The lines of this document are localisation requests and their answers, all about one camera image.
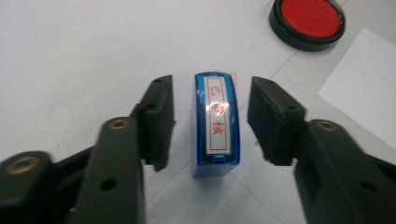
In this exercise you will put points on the white paper sheet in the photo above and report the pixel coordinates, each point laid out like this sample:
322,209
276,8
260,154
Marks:
367,90

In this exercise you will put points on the blue stamp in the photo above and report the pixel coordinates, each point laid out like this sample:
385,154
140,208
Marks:
216,124

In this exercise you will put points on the white table cover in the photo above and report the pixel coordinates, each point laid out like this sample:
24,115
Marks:
77,46

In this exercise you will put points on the red ink pad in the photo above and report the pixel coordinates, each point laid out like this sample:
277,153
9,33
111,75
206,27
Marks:
309,17

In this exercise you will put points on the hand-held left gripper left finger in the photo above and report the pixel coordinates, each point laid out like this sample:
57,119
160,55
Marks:
121,174

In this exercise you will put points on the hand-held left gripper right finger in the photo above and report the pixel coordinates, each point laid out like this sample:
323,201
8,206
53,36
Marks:
330,174

